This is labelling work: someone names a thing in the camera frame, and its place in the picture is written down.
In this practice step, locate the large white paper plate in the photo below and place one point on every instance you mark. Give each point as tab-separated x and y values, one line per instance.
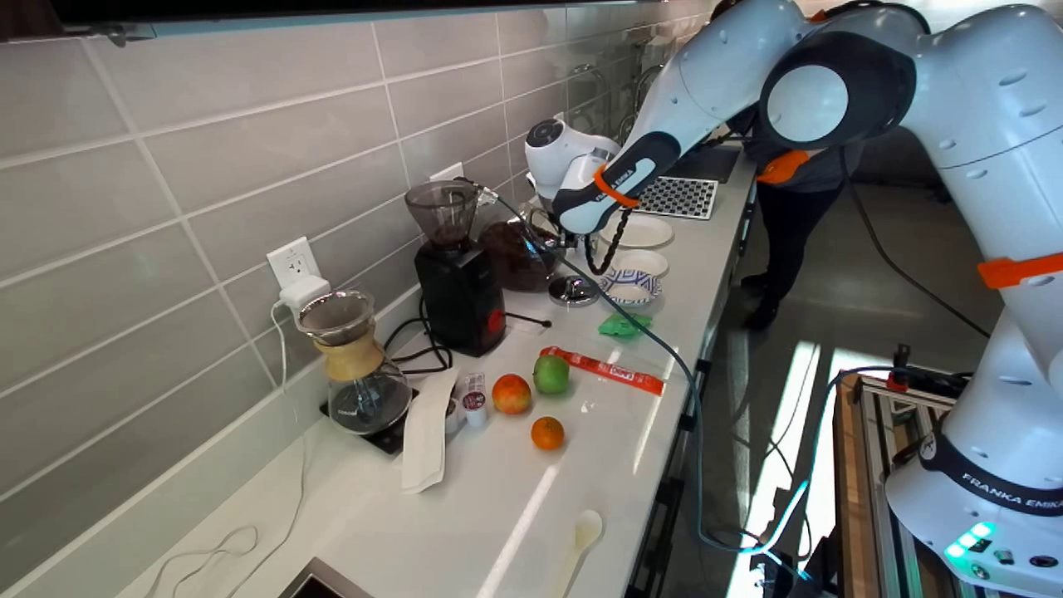
645	233

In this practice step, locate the coffee pod capsule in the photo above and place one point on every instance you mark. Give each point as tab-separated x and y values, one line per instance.
472	405

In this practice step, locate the black scale under carafe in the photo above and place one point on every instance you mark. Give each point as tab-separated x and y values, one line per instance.
384	433

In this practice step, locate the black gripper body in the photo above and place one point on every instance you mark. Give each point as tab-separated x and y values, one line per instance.
543	220

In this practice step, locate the chrome jar lid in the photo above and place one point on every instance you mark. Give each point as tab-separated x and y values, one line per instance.
573	290

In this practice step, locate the black coffee grinder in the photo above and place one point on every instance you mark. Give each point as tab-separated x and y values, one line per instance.
458	286

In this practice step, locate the white plastic spoon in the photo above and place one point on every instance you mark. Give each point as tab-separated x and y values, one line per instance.
581	539

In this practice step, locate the small orange mandarin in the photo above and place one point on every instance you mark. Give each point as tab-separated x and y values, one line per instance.
548	433

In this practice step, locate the white wall outlet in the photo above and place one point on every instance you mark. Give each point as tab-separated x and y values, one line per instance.
296	274

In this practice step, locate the green apple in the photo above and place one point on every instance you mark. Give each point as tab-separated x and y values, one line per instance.
551	377

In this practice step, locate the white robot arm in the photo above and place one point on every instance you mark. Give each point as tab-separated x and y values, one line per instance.
894	86

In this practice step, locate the orange snack stick packet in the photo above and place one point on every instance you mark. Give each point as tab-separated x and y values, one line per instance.
611	372

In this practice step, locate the red orange apple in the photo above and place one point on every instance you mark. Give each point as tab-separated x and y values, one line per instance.
511	392

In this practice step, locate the white paper coffee filter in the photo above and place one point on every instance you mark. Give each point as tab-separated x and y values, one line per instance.
426	433

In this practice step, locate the black measuring spoon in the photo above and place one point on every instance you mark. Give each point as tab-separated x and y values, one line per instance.
544	324

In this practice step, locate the small white paper plate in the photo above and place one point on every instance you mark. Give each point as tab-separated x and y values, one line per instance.
643	260

